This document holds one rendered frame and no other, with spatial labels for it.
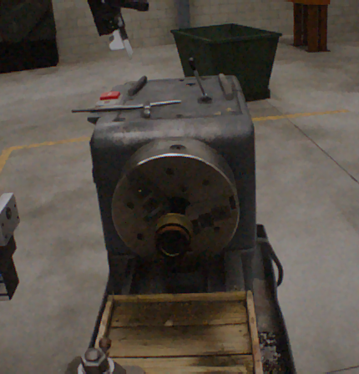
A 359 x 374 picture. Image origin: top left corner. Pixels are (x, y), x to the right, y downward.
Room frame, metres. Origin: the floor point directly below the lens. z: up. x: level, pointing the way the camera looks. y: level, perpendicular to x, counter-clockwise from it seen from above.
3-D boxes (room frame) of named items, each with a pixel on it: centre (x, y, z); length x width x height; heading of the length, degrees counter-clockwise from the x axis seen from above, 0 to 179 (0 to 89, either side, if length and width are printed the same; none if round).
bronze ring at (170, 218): (0.94, 0.01, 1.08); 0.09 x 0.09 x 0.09; 85
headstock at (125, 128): (1.49, -0.01, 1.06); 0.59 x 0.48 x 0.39; 175
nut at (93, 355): (0.48, 0.13, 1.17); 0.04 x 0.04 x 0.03
